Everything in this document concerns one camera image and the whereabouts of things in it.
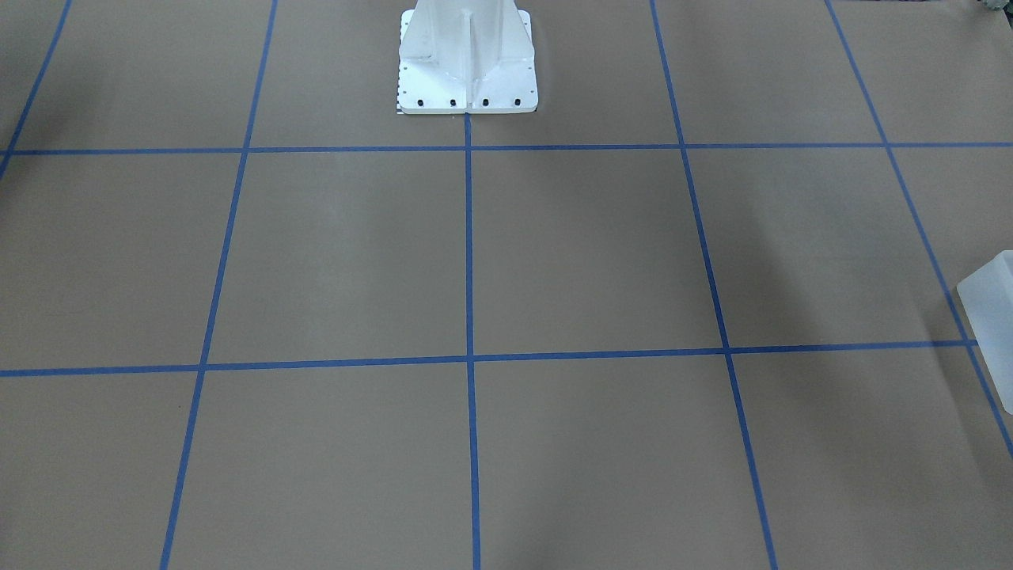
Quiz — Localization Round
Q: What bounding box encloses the clear plastic box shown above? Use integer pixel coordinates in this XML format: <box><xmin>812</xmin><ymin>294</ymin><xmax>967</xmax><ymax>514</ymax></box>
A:
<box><xmin>958</xmin><ymin>250</ymin><xmax>1012</xmax><ymax>414</ymax></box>

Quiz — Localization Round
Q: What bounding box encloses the white pedestal column base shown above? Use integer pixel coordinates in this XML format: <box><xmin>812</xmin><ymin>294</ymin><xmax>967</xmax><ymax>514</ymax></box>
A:
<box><xmin>396</xmin><ymin>1</ymin><xmax>539</xmax><ymax>115</ymax></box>

